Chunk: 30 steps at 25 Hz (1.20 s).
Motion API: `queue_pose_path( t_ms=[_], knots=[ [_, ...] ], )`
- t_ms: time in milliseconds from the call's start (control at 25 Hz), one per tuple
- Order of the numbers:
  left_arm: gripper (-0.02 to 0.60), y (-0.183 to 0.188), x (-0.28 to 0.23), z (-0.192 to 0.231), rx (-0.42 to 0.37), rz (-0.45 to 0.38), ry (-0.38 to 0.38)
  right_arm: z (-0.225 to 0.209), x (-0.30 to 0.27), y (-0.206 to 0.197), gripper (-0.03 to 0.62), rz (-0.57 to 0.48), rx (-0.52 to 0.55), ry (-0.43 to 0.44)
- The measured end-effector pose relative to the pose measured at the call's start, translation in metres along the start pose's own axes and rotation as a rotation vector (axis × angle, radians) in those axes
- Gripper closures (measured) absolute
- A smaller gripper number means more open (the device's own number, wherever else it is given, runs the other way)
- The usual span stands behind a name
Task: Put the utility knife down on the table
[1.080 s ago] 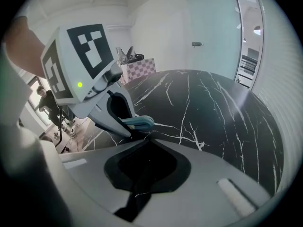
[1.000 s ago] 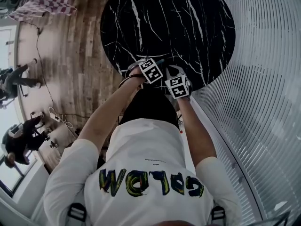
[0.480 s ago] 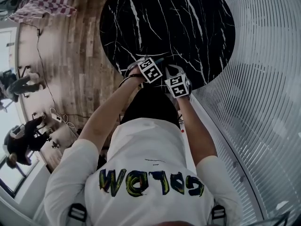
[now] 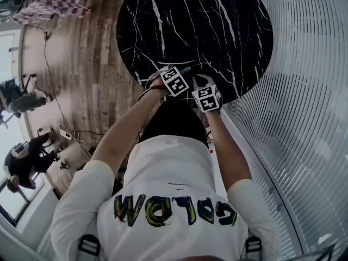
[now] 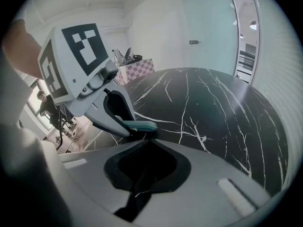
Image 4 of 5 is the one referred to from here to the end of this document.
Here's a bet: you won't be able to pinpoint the grey equipment pile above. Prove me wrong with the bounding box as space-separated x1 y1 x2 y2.
0 0 27 12

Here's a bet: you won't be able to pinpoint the white power strip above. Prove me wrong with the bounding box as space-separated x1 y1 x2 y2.
58 128 73 141

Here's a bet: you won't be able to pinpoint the black backpack strap buckle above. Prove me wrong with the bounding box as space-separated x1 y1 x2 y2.
244 235 263 256
77 234 101 257

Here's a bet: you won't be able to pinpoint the black trousers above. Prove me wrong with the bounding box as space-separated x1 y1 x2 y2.
138 98 210 150

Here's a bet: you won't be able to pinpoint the round black marble table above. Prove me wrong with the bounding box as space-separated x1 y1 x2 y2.
116 0 274 105

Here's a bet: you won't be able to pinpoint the long black floor cable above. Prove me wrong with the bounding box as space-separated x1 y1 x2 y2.
26 22 104 135

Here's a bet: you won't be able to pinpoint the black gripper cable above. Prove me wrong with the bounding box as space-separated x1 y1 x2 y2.
137 86 161 102

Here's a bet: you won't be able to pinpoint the white coiled cable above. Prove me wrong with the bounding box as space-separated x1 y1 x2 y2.
71 130 88 147

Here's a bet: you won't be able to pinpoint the person's right forearm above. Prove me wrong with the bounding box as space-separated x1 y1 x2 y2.
204 109 253 192

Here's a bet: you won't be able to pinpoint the white printed t-shirt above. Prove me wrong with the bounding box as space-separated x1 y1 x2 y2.
50 134 281 261

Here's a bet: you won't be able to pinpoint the person's left forearm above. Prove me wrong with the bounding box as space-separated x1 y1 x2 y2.
91 79 168 179

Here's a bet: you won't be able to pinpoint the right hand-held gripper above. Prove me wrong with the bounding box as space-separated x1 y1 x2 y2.
191 74 224 114

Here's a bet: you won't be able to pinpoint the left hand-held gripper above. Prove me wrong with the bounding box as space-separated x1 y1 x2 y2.
147 65 190 98

